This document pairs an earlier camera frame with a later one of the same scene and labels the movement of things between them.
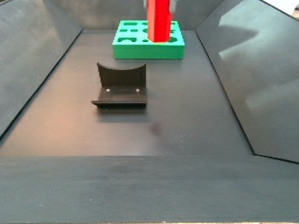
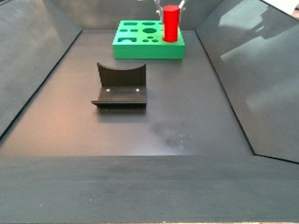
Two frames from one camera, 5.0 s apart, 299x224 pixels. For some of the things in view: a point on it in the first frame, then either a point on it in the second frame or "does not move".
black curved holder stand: (123, 86) does not move
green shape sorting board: (132, 45) does not move
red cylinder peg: (159, 16) to (171, 23)
